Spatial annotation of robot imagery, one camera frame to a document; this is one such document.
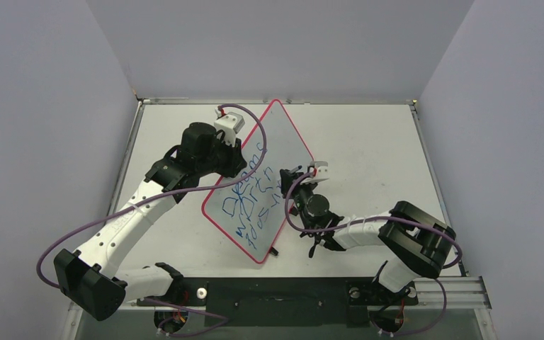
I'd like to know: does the aluminium front rail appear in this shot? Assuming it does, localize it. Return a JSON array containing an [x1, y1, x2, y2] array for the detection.
[[67, 276, 492, 312]]

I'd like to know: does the blue whiteboard marker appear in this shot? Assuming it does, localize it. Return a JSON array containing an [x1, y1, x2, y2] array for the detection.
[[290, 165, 302, 173]]

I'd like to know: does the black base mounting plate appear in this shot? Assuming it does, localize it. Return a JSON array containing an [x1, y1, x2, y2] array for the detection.
[[137, 277, 419, 328]]

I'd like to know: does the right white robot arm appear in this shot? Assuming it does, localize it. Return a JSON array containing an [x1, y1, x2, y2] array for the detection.
[[280, 162, 462, 302]]

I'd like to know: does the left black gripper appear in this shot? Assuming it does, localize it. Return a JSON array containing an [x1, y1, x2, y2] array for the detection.
[[198, 132, 246, 179]]

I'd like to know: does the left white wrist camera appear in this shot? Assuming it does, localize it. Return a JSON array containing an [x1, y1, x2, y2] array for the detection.
[[214, 108, 245, 147]]

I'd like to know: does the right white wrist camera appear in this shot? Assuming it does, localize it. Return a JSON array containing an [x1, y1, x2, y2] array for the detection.
[[307, 161, 330, 183]]

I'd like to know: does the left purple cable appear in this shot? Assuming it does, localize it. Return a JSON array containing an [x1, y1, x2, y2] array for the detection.
[[36, 103, 268, 339]]

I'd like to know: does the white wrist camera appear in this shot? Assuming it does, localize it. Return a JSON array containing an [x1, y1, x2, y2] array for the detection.
[[214, 108, 245, 147], [307, 161, 330, 183]]

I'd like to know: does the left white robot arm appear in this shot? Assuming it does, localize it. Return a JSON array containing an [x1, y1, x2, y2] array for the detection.
[[54, 118, 247, 321]]

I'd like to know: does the pink-framed whiteboard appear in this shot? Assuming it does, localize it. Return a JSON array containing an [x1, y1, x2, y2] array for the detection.
[[202, 100, 313, 264]]

